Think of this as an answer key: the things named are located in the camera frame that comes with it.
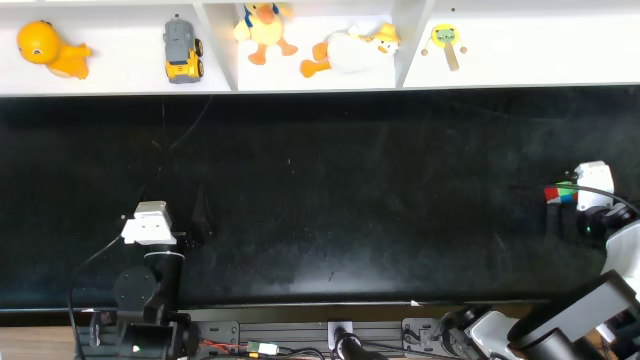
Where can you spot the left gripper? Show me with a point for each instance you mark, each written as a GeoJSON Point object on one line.
{"type": "Point", "coordinates": [183, 238]}

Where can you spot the yellow rubber duck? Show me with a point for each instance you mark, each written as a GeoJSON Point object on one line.
{"type": "Point", "coordinates": [50, 50]}

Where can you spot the yellow rattle drum toy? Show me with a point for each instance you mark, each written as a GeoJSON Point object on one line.
{"type": "Point", "coordinates": [445, 37]}

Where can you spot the many-coloured puzzle cube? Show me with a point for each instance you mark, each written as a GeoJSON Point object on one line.
{"type": "Point", "coordinates": [554, 195]}

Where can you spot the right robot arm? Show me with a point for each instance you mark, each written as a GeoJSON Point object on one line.
{"type": "Point", "coordinates": [575, 310]}

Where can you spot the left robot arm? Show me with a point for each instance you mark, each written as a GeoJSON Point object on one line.
{"type": "Point", "coordinates": [150, 290]}

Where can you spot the grey and yellow toy truck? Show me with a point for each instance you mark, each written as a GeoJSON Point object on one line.
{"type": "Point", "coordinates": [182, 52]}

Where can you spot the yellow plush duck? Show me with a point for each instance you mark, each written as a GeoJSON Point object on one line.
{"type": "Point", "coordinates": [265, 30]}

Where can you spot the white plush duck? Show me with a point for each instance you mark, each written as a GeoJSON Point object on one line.
{"type": "Point", "coordinates": [350, 52]}

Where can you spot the white shelf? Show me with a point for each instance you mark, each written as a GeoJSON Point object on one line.
{"type": "Point", "coordinates": [525, 55]}

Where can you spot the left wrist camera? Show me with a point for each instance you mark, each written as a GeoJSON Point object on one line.
{"type": "Point", "coordinates": [148, 225]}

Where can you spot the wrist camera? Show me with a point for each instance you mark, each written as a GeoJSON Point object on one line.
{"type": "Point", "coordinates": [148, 225]}
{"type": "Point", "coordinates": [595, 175]}

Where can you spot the mounting rail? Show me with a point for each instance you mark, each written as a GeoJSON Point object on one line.
{"type": "Point", "coordinates": [300, 335]}

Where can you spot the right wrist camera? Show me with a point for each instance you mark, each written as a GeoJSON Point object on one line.
{"type": "Point", "coordinates": [595, 175]}

